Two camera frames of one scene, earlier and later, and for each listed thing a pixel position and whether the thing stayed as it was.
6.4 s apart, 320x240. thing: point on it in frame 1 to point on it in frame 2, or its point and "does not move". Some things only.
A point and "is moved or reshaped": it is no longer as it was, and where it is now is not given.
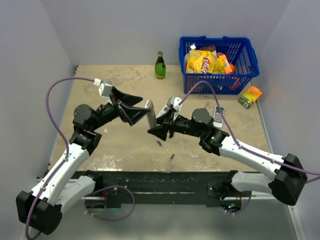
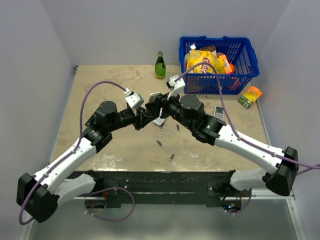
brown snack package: (211, 48) does not move
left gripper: (129, 114) to (142, 117)
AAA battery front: (171, 158) does not move
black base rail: (212, 187) does not move
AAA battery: (159, 142) does not move
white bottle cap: (193, 47) does not move
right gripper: (168, 123) to (165, 103)
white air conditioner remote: (151, 115) is moved or reshaped
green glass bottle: (160, 66) does not move
